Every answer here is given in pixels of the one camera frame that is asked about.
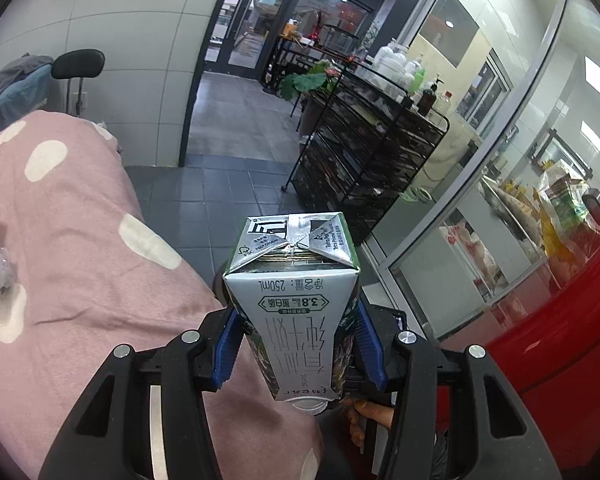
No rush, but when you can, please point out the pile of clothes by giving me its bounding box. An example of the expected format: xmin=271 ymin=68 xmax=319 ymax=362
xmin=0 ymin=55 xmax=56 ymax=133

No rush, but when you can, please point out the black metal rack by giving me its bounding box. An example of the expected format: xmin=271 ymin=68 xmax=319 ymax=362
xmin=286 ymin=67 xmax=451 ymax=243

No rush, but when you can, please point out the person's right hand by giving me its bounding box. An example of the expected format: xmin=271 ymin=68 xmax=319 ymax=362
xmin=347 ymin=396 xmax=396 ymax=445

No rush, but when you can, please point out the red plastic bin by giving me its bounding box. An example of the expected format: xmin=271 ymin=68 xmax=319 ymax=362
xmin=430 ymin=237 xmax=600 ymax=480

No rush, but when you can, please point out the green milk carton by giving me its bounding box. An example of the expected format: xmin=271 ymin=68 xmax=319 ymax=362
xmin=222 ymin=212 xmax=363 ymax=417

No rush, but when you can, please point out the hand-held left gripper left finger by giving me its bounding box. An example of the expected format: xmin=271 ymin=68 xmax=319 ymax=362
xmin=37 ymin=305 xmax=246 ymax=480

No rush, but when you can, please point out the cluster of white bottles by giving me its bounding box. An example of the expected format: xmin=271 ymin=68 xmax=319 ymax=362
xmin=372 ymin=42 xmax=421 ymax=87

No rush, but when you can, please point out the black chair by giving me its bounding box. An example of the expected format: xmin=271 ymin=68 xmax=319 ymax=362
xmin=52 ymin=49 xmax=106 ymax=116

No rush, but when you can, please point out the stack of packaged goods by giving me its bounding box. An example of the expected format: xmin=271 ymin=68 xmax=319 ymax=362
xmin=530 ymin=160 xmax=600 ymax=283

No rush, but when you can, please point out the brown pump bottle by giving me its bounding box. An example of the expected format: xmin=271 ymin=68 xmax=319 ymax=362
xmin=419 ymin=82 xmax=439 ymax=114

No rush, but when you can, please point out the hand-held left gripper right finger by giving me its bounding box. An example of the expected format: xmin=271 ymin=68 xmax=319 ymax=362
xmin=352 ymin=300 xmax=563 ymax=480

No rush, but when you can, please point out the pink dotted blanket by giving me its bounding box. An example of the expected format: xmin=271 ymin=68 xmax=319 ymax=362
xmin=0 ymin=111 xmax=326 ymax=480

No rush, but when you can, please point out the dark wooden table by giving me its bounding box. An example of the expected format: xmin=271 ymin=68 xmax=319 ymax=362
xmin=270 ymin=20 xmax=361 ymax=72

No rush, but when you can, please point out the green potted plant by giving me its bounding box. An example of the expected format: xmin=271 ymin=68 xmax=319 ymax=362
xmin=280 ymin=60 xmax=343 ymax=98

